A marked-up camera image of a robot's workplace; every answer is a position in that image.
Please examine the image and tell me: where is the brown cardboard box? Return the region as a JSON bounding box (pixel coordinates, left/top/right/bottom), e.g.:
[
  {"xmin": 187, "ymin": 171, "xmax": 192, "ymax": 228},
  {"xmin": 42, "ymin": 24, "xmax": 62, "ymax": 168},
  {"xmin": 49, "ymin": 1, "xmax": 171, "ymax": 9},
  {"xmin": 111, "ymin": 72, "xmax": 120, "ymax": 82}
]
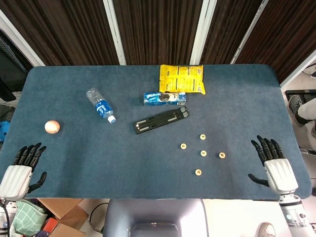
[{"xmin": 37, "ymin": 198, "xmax": 89, "ymax": 237}]

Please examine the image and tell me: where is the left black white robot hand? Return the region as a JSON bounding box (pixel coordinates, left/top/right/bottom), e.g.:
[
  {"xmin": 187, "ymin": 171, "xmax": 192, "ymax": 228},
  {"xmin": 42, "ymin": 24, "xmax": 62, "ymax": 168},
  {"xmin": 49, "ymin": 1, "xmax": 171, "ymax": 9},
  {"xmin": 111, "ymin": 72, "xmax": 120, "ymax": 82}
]
[{"xmin": 0, "ymin": 142, "xmax": 47, "ymax": 200}]

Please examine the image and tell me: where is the blue felt table cloth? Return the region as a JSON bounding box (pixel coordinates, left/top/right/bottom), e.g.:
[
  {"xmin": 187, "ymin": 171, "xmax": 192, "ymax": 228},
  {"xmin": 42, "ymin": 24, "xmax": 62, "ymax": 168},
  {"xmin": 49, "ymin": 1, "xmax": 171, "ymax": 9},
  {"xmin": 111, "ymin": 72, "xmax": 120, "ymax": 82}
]
[{"xmin": 0, "ymin": 64, "xmax": 312, "ymax": 200}]

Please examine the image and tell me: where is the white sneaker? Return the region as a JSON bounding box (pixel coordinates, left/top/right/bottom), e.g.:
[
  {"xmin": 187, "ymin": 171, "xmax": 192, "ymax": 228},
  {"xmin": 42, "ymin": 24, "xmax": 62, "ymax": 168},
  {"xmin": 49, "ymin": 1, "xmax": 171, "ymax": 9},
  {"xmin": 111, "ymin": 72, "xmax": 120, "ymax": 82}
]
[{"xmin": 258, "ymin": 222, "xmax": 277, "ymax": 237}]

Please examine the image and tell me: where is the black folding stand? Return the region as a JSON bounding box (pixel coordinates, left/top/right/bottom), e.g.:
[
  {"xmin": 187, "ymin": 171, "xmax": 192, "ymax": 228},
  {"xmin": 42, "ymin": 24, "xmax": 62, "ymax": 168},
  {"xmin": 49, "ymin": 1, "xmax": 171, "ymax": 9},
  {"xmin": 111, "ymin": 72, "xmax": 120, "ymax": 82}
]
[{"xmin": 134, "ymin": 106, "xmax": 190, "ymax": 135}]

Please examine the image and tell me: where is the blue plastic object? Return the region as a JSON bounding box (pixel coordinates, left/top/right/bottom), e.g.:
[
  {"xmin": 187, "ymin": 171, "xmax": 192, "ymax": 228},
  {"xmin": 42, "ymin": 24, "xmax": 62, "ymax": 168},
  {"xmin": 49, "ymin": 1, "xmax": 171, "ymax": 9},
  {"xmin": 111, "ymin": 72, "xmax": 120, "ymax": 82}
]
[{"xmin": 0, "ymin": 120, "xmax": 10, "ymax": 144}]

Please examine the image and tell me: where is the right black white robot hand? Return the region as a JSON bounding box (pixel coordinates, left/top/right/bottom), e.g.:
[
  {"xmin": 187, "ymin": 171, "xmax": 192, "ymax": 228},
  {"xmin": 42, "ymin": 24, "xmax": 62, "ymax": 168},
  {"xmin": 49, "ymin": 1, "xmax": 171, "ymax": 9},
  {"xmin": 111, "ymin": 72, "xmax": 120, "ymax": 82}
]
[{"xmin": 248, "ymin": 135, "xmax": 299, "ymax": 195}]

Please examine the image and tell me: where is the black flat stand base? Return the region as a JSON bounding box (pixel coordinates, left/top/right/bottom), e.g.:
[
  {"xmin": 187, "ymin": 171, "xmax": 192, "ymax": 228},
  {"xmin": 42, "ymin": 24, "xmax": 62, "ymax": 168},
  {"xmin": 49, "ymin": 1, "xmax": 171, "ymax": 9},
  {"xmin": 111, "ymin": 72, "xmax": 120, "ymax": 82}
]
[{"xmin": 285, "ymin": 89, "xmax": 316, "ymax": 104}]

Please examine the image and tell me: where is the grey sneaker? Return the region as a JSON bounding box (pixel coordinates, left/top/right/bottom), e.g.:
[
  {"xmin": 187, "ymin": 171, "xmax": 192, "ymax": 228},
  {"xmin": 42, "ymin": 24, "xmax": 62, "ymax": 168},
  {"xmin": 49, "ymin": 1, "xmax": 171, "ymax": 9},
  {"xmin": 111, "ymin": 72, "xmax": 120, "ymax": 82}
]
[{"xmin": 287, "ymin": 95, "xmax": 307, "ymax": 127}]

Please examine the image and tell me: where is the clear bottle with blue label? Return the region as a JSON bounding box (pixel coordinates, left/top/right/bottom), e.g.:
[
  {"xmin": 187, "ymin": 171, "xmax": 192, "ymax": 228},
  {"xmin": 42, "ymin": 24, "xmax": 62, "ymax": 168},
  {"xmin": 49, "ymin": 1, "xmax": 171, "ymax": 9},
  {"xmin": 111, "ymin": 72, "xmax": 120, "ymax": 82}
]
[{"xmin": 85, "ymin": 87, "xmax": 117, "ymax": 123}]

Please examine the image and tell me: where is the person's leg in light trousers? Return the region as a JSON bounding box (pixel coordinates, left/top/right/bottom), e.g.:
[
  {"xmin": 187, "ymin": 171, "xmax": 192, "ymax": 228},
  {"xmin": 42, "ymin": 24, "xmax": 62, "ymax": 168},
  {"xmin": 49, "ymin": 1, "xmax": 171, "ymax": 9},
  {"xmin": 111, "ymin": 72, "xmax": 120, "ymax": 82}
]
[{"xmin": 297, "ymin": 97, "xmax": 316, "ymax": 121}]

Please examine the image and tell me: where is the thin black cable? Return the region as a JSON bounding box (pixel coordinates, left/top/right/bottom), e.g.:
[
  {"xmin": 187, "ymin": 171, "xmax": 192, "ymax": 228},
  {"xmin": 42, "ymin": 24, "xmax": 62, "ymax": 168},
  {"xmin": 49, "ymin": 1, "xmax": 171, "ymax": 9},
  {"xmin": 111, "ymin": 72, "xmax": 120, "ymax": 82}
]
[{"xmin": 88, "ymin": 202, "xmax": 109, "ymax": 233}]

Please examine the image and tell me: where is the round wooden ball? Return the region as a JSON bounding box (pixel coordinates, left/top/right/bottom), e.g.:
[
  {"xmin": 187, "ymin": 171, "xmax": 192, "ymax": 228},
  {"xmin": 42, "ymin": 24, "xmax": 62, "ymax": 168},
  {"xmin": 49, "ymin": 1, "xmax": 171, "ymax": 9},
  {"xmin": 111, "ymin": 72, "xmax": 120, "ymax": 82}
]
[{"xmin": 44, "ymin": 120, "xmax": 61, "ymax": 135}]

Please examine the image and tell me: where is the red box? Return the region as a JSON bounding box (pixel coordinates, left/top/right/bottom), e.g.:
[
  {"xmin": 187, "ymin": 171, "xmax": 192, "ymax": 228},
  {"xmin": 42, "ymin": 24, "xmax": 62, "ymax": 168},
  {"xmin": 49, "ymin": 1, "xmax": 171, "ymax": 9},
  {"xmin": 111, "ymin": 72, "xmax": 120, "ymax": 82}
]
[{"xmin": 42, "ymin": 217, "xmax": 59, "ymax": 233}]

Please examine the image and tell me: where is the green checked cloth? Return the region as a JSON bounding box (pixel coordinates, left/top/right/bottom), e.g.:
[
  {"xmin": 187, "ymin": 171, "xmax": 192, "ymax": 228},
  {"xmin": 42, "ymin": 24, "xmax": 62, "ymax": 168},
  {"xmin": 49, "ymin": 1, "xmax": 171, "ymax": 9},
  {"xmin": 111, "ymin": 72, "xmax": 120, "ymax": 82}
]
[{"xmin": 11, "ymin": 199, "xmax": 48, "ymax": 235}]

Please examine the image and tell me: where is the yellow snack bag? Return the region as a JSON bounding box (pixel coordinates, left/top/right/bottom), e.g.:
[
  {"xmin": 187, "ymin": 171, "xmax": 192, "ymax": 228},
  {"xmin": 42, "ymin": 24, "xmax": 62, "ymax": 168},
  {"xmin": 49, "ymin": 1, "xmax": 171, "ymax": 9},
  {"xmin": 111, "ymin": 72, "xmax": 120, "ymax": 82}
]
[{"xmin": 158, "ymin": 64, "xmax": 206, "ymax": 95}]

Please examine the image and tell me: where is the black chair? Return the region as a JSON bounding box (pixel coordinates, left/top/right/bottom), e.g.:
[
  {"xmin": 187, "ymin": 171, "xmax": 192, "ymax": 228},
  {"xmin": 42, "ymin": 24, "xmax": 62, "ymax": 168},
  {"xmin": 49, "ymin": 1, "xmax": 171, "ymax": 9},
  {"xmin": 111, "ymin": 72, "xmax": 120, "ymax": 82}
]
[{"xmin": 0, "ymin": 78, "xmax": 17, "ymax": 102}]

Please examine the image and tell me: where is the blue cookie box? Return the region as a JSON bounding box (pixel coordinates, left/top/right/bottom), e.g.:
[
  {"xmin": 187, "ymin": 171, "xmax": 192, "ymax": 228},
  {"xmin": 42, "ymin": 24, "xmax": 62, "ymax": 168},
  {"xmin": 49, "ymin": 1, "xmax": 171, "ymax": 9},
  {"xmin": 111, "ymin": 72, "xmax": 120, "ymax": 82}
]
[{"xmin": 143, "ymin": 92, "xmax": 187, "ymax": 107}]

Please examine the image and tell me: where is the white partition frame post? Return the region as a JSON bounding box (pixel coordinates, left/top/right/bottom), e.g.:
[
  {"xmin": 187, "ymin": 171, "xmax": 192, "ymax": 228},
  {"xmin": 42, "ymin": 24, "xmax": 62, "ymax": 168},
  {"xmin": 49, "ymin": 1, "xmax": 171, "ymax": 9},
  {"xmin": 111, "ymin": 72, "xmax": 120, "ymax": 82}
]
[
  {"xmin": 0, "ymin": 9, "xmax": 45, "ymax": 67},
  {"xmin": 230, "ymin": 0, "xmax": 270, "ymax": 65},
  {"xmin": 103, "ymin": 0, "xmax": 127, "ymax": 66},
  {"xmin": 279, "ymin": 49, "xmax": 316, "ymax": 87},
  {"xmin": 190, "ymin": 0, "xmax": 218, "ymax": 65}
]

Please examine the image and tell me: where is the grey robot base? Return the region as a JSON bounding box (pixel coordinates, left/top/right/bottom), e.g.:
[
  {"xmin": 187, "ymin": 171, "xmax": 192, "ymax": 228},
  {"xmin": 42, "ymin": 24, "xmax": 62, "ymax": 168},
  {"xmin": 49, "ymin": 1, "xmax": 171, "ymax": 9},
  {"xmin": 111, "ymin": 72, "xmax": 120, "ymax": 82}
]
[{"xmin": 102, "ymin": 198, "xmax": 209, "ymax": 237}]

